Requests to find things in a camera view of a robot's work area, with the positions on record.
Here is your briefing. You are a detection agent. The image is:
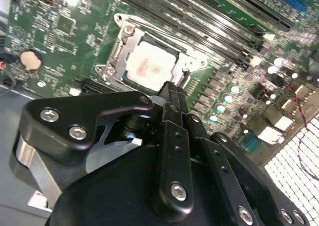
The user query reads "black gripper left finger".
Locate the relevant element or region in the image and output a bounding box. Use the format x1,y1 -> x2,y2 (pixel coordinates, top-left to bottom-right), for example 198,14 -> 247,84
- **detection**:
9,81 -> 194,222

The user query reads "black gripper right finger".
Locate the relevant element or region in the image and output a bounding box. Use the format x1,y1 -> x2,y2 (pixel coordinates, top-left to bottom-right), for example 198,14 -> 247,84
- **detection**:
175,87 -> 312,226

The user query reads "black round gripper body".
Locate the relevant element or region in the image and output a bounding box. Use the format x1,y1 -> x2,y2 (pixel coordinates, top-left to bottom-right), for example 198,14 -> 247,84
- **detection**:
51,142 -> 237,226

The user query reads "silver CPU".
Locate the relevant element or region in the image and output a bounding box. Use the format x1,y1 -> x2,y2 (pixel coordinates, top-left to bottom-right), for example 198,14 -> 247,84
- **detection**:
123,40 -> 180,92

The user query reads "silver metal socket cover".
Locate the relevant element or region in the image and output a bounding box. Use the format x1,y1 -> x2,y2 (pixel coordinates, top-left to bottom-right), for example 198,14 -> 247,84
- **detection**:
109,23 -> 208,92

